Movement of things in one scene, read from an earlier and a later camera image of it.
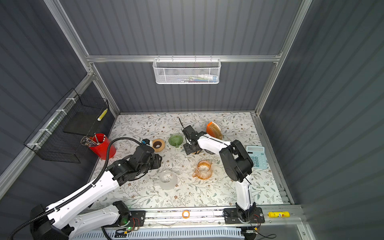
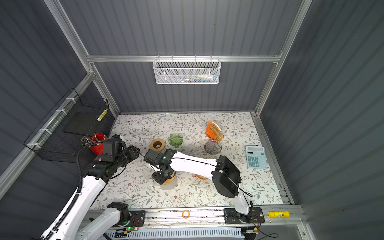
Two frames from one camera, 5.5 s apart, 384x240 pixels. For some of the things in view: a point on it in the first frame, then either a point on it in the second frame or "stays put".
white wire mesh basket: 186,71 stays put
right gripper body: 188,148 → 159,176
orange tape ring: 186,217 stays put
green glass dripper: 175,140 stays put
